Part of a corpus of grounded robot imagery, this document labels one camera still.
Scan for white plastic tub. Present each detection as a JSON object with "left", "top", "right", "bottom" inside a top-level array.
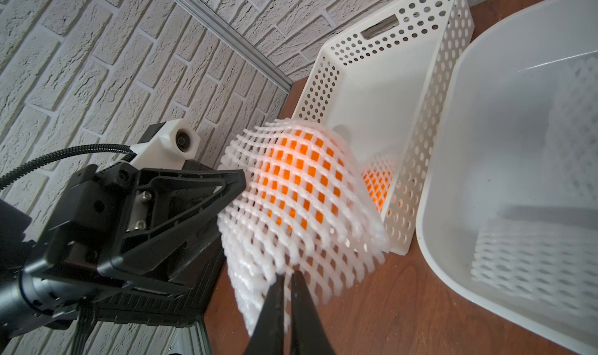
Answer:
[{"left": 416, "top": 0, "right": 597, "bottom": 354}]

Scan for white foam net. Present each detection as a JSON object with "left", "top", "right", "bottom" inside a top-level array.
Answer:
[
  {"left": 543, "top": 55, "right": 597, "bottom": 202},
  {"left": 471, "top": 219, "right": 597, "bottom": 319}
]

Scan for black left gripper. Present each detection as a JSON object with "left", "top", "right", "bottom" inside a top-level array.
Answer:
[{"left": 1, "top": 163, "right": 246, "bottom": 336}]

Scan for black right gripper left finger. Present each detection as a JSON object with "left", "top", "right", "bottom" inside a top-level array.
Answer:
[{"left": 244, "top": 276, "right": 285, "bottom": 355}]

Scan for black tool case orange latches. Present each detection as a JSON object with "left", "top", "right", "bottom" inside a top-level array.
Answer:
[{"left": 97, "top": 238, "right": 225, "bottom": 328}]

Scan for white perforated plastic basket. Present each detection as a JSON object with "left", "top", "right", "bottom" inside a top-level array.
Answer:
[{"left": 294, "top": 0, "right": 474, "bottom": 255}]

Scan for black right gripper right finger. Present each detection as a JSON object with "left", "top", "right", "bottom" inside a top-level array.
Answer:
[{"left": 290, "top": 271, "right": 336, "bottom": 355}]

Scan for orange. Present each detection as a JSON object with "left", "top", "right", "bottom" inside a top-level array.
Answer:
[
  {"left": 217, "top": 118, "right": 390, "bottom": 333},
  {"left": 361, "top": 154, "right": 398, "bottom": 212}
]

